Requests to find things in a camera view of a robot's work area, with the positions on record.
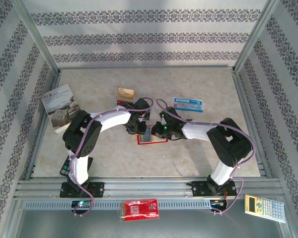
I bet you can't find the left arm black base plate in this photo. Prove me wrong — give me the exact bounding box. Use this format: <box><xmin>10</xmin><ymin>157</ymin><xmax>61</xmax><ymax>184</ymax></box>
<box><xmin>59</xmin><ymin>181</ymin><xmax>105</xmax><ymax>198</ymax></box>

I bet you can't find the black remote control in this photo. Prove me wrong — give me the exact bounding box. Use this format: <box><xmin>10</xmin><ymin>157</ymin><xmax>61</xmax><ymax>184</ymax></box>
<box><xmin>59</xmin><ymin>156</ymin><xmax>94</xmax><ymax>179</ymax></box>

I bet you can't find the printed booklet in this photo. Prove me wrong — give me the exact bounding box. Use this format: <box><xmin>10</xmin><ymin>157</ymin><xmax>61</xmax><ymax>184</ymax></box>
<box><xmin>41</xmin><ymin>83</ymin><xmax>81</xmax><ymax>134</ymax></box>

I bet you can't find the gold card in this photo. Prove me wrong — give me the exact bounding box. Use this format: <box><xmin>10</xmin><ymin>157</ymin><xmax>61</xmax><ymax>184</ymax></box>
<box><xmin>117</xmin><ymin>87</ymin><xmax>135</xmax><ymax>100</ymax></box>

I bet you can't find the aluminium side rail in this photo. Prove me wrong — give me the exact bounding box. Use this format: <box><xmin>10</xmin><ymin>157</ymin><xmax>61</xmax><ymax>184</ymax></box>
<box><xmin>232</xmin><ymin>68</ymin><xmax>273</xmax><ymax>178</ymax></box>
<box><xmin>26</xmin><ymin>69</ymin><xmax>62</xmax><ymax>179</ymax></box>

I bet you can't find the aluminium upright post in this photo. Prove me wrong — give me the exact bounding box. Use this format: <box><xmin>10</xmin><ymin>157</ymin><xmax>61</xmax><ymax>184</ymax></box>
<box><xmin>11</xmin><ymin>0</ymin><xmax>61</xmax><ymax>73</ymax></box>
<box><xmin>234</xmin><ymin>0</ymin><xmax>281</xmax><ymax>73</ymax></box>

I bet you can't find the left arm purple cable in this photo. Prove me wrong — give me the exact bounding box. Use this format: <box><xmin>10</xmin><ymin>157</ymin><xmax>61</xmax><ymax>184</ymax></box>
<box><xmin>69</xmin><ymin>97</ymin><xmax>153</xmax><ymax>218</ymax></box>

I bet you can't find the slotted grey cable duct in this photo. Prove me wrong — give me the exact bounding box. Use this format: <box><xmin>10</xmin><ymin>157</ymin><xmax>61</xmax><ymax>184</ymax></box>
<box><xmin>23</xmin><ymin>199</ymin><xmax>213</xmax><ymax>210</ymax></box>

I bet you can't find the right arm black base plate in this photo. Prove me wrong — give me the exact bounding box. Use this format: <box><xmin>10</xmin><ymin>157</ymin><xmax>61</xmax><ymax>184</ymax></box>
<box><xmin>192</xmin><ymin>180</ymin><xmax>238</xmax><ymax>198</ymax></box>

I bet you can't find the red packet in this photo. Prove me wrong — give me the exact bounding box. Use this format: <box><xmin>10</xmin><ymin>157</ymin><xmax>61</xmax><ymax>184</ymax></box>
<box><xmin>119</xmin><ymin>198</ymin><xmax>160</xmax><ymax>222</ymax></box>

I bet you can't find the red card holder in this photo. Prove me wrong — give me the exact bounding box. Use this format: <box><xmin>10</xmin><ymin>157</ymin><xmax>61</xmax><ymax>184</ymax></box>
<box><xmin>136</xmin><ymin>126</ymin><xmax>169</xmax><ymax>146</ymax></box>

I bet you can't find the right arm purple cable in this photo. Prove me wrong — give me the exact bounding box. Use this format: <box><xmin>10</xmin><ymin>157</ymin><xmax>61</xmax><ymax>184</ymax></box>
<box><xmin>155</xmin><ymin>98</ymin><xmax>257</xmax><ymax>215</ymax></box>

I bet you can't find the gold and grey calculator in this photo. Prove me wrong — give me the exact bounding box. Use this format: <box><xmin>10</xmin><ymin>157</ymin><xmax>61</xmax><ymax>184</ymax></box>
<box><xmin>243</xmin><ymin>194</ymin><xmax>286</xmax><ymax>223</ymax></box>

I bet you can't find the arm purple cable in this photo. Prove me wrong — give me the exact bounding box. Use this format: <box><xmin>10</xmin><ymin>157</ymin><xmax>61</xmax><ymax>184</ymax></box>
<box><xmin>69</xmin><ymin>97</ymin><xmax>153</xmax><ymax>218</ymax></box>
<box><xmin>155</xmin><ymin>98</ymin><xmax>257</xmax><ymax>215</ymax></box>

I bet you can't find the long aluminium frame rail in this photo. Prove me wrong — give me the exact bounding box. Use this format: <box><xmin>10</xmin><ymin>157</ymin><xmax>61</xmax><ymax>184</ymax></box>
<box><xmin>14</xmin><ymin>177</ymin><xmax>282</xmax><ymax>199</ymax></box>

